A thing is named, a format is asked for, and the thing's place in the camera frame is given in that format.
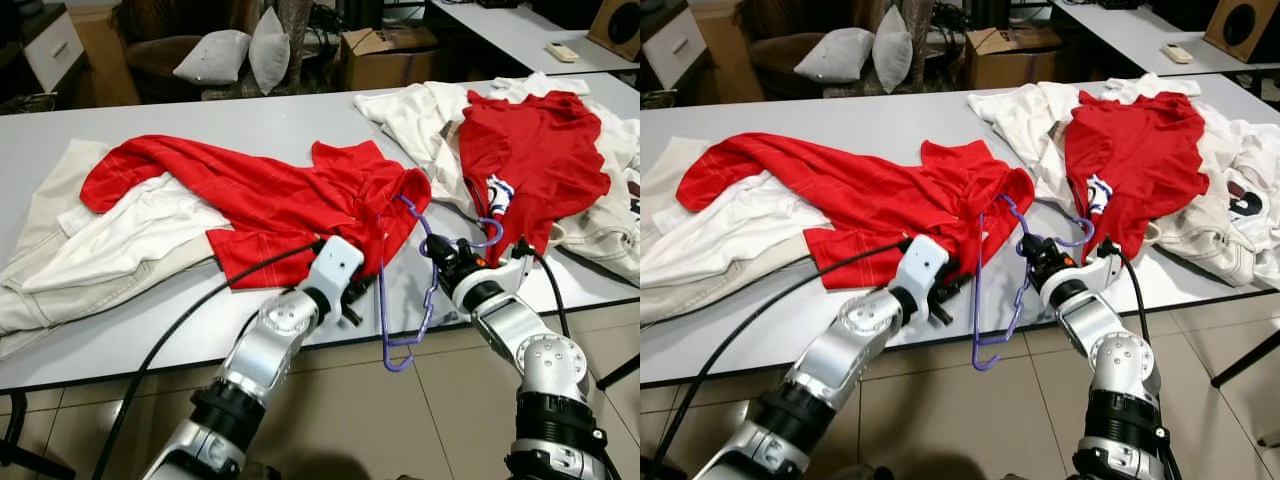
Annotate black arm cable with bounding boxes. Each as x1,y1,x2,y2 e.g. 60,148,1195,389
655,238,911,466
90,240,326,480
515,240,571,341
1105,240,1151,341

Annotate purple wire clothes hanger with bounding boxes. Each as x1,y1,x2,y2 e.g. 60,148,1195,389
378,195,506,373
970,193,1096,373

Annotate grey cushion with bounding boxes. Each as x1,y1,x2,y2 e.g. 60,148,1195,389
173,30,251,86
872,8,914,94
248,8,291,96
795,28,874,84

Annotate wooden speaker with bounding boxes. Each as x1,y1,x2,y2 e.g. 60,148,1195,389
1205,0,1280,63
588,0,641,61

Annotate black chair base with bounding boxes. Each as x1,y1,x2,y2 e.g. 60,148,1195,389
0,390,76,480

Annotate black table leg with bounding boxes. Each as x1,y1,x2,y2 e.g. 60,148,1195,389
1210,345,1280,389
598,355,641,391

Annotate large red shirt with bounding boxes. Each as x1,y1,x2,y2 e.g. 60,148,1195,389
80,135,433,291
678,133,1036,289

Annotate red polo striped collar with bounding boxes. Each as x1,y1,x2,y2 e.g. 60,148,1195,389
1065,90,1211,263
458,90,611,266

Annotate cream shirt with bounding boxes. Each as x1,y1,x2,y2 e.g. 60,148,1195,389
355,72,641,286
968,72,1280,289

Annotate white drawer unit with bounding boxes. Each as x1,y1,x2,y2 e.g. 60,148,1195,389
645,8,706,91
22,10,86,93

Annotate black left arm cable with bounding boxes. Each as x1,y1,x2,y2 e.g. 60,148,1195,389
90,240,326,480
655,238,911,466

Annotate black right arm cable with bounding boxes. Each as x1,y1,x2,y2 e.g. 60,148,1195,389
515,240,571,341
1105,240,1151,341

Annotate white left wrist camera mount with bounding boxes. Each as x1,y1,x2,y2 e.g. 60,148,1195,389
895,235,951,301
305,237,365,306

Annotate white printed shirt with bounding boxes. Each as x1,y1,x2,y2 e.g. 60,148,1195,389
1205,118,1280,251
605,118,641,216

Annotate open cardboard box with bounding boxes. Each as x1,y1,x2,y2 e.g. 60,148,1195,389
965,27,1061,91
340,27,441,91

